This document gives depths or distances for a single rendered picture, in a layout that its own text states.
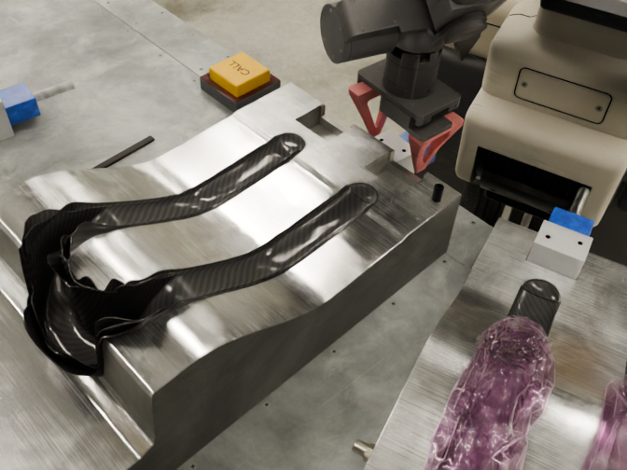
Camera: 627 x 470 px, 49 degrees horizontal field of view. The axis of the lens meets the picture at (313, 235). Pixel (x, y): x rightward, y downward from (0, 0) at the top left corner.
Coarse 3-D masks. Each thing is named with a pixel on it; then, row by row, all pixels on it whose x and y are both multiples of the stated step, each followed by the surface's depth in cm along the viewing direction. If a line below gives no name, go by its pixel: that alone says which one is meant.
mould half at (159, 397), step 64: (256, 128) 77; (64, 192) 63; (128, 192) 67; (256, 192) 70; (320, 192) 70; (384, 192) 70; (448, 192) 71; (0, 256) 65; (128, 256) 58; (192, 256) 61; (320, 256) 65; (384, 256) 65; (0, 320) 62; (192, 320) 54; (256, 320) 57; (320, 320) 63; (0, 384) 58; (64, 384) 58; (128, 384) 52; (192, 384) 53; (256, 384) 61; (0, 448) 54; (64, 448) 54; (128, 448) 54; (192, 448) 59
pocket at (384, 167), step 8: (392, 152) 75; (376, 160) 74; (384, 160) 75; (392, 160) 76; (368, 168) 74; (376, 168) 75; (384, 168) 76; (392, 168) 76; (400, 168) 75; (384, 176) 76; (392, 176) 76; (400, 176) 75; (408, 176) 74; (416, 176) 74; (424, 176) 72; (392, 184) 75; (400, 184) 75; (408, 184) 75
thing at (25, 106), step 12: (24, 84) 89; (60, 84) 90; (72, 84) 91; (0, 96) 87; (12, 96) 87; (24, 96) 87; (36, 96) 89; (48, 96) 90; (0, 108) 85; (12, 108) 86; (24, 108) 87; (36, 108) 88; (0, 120) 86; (12, 120) 87; (24, 120) 88; (0, 132) 87; (12, 132) 88
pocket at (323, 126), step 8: (312, 112) 79; (320, 112) 80; (304, 120) 79; (312, 120) 80; (320, 120) 81; (328, 120) 80; (312, 128) 81; (320, 128) 81; (328, 128) 81; (336, 128) 80; (344, 128) 79; (320, 136) 80; (328, 136) 80; (336, 136) 80
